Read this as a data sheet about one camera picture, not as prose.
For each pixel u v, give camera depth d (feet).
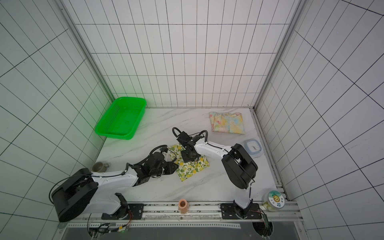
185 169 2.85
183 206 2.11
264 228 2.24
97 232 2.30
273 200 2.28
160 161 2.24
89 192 1.40
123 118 3.73
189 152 2.48
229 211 2.33
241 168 1.55
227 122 3.53
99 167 2.81
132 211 2.38
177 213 2.40
